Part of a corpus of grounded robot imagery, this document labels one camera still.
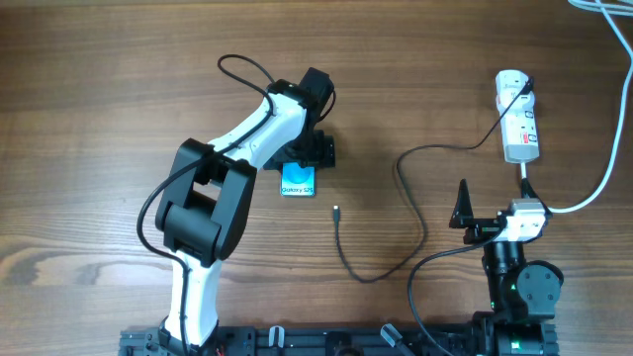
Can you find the white cables at corner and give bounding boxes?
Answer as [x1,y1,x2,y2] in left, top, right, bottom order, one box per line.
[567,0,633,19]

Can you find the white power strip socket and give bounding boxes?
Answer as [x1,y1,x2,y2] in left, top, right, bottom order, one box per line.
[496,69,540,164]

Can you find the black USB charging cable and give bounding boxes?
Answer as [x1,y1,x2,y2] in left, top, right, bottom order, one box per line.
[332,74,536,285]

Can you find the white power strip cord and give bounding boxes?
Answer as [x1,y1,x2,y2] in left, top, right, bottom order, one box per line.
[519,0,633,215]

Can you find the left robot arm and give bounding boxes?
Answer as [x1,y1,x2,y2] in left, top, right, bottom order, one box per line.
[155,68,335,355]

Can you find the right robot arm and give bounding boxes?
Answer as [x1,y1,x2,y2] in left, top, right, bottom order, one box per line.
[449,180,564,356]

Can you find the teal screen smartphone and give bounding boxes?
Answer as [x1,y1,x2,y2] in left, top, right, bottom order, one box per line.
[280,162,316,197]

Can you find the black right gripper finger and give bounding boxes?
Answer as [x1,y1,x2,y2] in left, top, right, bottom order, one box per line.
[520,178,552,218]
[449,179,475,228]

